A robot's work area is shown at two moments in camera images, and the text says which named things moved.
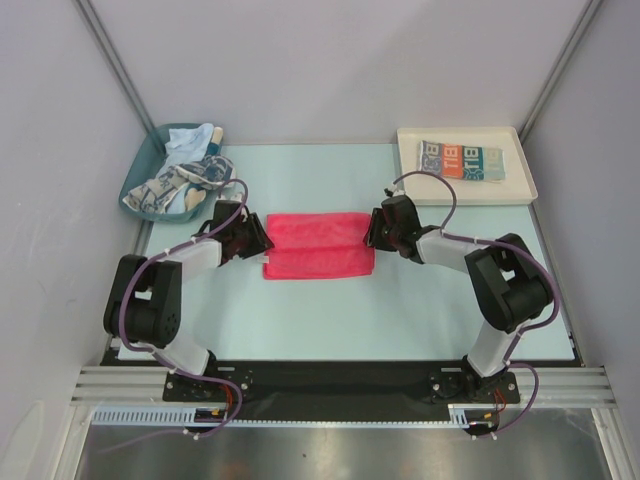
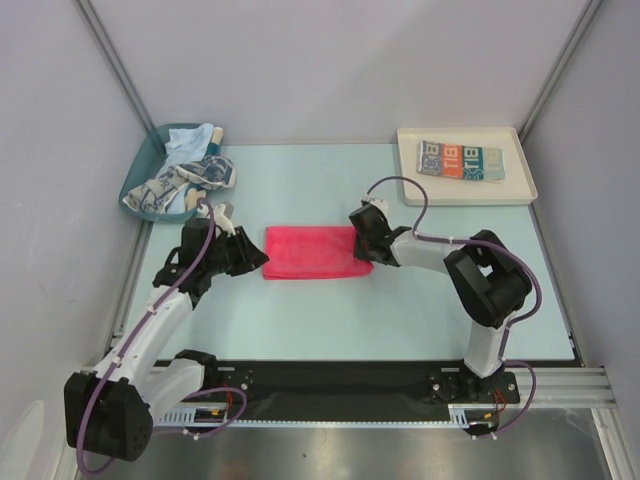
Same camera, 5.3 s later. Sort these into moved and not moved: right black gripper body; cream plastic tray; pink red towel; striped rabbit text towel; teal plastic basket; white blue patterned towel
Moved: pink red towel; right black gripper body
Not moved: striped rabbit text towel; teal plastic basket; cream plastic tray; white blue patterned towel
